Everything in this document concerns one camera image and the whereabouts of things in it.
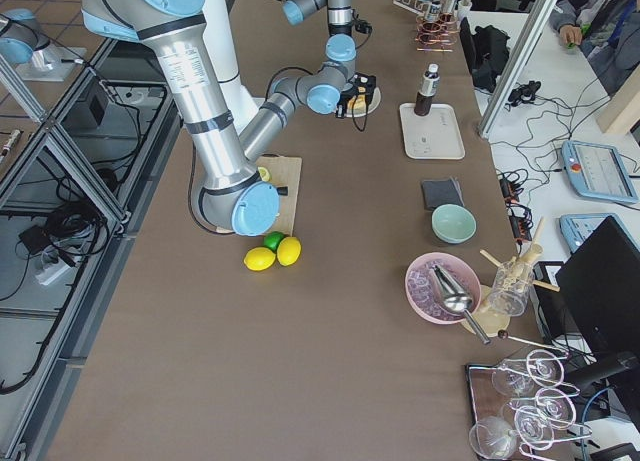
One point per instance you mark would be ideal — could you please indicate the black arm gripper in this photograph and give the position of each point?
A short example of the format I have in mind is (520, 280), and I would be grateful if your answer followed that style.
(350, 95)

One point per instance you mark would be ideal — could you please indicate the glazed twisted ring donut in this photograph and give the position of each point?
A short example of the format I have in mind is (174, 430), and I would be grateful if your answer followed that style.
(356, 104)

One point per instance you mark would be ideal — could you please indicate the white round plate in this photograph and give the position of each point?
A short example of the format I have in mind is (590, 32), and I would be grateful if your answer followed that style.
(376, 99)

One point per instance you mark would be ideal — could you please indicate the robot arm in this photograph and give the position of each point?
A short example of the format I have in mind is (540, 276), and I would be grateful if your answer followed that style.
(342, 18)
(194, 47)

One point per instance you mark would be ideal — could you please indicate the dark tea bottle on tray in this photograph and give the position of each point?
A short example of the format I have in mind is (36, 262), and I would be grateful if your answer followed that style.
(427, 90)

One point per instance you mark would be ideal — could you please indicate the cream rabbit tray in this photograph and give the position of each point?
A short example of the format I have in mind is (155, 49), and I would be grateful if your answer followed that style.
(435, 136)

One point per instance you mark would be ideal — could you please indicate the wooden cutting board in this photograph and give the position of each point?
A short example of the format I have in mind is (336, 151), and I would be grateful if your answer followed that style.
(287, 181)

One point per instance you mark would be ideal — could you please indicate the half lemon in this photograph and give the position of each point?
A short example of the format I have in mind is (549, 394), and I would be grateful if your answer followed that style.
(264, 174)

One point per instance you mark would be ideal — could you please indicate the dark grey folded cloth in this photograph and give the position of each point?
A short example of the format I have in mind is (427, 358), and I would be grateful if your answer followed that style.
(438, 192)

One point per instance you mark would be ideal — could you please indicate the tea bottle in rack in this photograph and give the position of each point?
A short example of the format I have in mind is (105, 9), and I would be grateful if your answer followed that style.
(432, 13)
(448, 8)

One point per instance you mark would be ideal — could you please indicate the green lime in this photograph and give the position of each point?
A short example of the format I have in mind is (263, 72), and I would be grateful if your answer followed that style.
(273, 239)

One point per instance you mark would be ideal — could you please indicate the yellow lemon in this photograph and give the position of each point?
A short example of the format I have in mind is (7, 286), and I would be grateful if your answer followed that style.
(259, 258)
(288, 251)

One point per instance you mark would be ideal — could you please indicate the mint green bowl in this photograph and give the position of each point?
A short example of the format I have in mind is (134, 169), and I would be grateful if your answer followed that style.
(453, 224)

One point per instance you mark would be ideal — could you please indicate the pink bowl with ice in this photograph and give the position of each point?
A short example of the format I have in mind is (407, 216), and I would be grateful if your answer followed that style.
(420, 292)

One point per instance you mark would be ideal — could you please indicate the metal ice scoop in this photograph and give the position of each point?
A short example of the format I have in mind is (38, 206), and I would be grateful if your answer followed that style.
(456, 300)

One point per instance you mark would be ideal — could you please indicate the clear glass mug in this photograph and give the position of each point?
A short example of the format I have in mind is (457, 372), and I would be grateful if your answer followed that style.
(509, 294)

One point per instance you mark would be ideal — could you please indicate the round wooden stand base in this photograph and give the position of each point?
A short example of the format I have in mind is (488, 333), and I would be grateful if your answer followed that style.
(490, 320)

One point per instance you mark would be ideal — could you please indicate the blue teach pendant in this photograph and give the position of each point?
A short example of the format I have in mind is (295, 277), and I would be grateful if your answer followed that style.
(596, 171)
(576, 228)

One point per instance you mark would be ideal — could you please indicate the black monitor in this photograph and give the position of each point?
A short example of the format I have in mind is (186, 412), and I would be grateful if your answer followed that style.
(600, 287)

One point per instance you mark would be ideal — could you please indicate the wine glass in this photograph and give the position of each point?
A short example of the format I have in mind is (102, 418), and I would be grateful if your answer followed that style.
(556, 407)
(510, 379)
(544, 368)
(533, 428)

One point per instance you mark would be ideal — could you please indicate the copper wire bottle rack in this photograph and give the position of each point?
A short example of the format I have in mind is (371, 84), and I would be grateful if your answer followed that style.
(436, 34)

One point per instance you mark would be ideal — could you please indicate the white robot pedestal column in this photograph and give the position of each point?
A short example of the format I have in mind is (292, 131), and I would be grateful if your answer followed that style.
(220, 47)

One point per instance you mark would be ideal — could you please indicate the aluminium frame post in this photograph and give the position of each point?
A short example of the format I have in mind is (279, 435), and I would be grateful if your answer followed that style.
(520, 54)

